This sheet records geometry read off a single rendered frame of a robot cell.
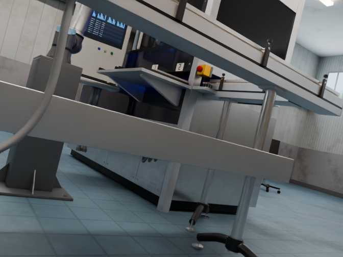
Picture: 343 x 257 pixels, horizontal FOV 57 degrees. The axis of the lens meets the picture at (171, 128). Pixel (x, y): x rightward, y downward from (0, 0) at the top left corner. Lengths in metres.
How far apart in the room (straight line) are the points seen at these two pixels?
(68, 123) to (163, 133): 0.32
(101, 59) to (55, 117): 2.05
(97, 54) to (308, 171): 7.94
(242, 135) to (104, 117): 1.75
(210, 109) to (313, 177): 7.71
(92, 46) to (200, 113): 1.21
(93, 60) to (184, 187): 1.39
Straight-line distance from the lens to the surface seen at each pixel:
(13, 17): 5.90
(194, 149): 1.17
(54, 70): 0.90
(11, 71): 5.79
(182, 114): 2.17
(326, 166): 9.65
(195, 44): 1.12
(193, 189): 2.32
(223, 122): 2.09
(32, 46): 5.88
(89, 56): 2.90
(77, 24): 2.25
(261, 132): 1.47
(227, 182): 2.55
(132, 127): 1.01
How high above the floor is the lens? 0.52
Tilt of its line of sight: 1 degrees up
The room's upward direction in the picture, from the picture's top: 14 degrees clockwise
